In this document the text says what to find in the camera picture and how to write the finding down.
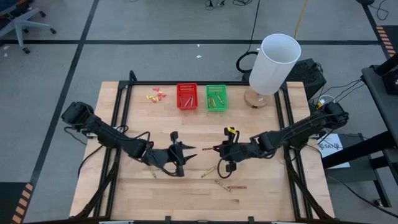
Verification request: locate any black side desk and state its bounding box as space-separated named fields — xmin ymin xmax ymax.
xmin=322 ymin=52 xmax=398 ymax=208

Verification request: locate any white shade wooden base lamp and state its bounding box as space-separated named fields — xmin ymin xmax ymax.
xmin=243 ymin=33 xmax=302 ymax=110

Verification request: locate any black looped power cable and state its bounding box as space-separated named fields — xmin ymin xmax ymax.
xmin=235 ymin=0 xmax=261 ymax=74

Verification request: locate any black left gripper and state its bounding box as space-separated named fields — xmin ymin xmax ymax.
xmin=144 ymin=131 xmax=198 ymax=177

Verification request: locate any yellow cable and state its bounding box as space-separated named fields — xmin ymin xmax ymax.
xmin=294 ymin=0 xmax=309 ymax=40

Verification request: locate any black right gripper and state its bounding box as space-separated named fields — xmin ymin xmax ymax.
xmin=213 ymin=126 xmax=262 ymax=172

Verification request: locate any black floor cable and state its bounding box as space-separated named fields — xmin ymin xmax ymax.
xmin=326 ymin=175 xmax=398 ymax=218

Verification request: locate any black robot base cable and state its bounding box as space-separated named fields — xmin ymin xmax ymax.
xmin=76 ymin=144 xmax=105 ymax=179

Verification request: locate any red plastic basket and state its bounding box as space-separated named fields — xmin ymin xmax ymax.
xmin=175 ymin=82 xmax=199 ymax=111

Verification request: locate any black metal table frame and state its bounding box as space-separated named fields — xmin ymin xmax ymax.
xmin=74 ymin=70 xmax=335 ymax=222

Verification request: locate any black mesh computer case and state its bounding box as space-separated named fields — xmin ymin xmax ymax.
xmin=281 ymin=58 xmax=328 ymax=101

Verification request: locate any green plastic basket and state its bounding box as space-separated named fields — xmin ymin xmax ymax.
xmin=205 ymin=84 xmax=229 ymax=112

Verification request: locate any white printed paper sheet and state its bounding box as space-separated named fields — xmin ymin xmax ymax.
xmin=316 ymin=133 xmax=351 ymax=170

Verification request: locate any orange striped black floor mat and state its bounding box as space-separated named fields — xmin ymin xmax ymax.
xmin=375 ymin=25 xmax=398 ymax=60
xmin=11 ymin=182 xmax=35 ymax=224

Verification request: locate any grey office chair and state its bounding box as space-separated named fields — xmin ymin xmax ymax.
xmin=0 ymin=0 xmax=58 ymax=55

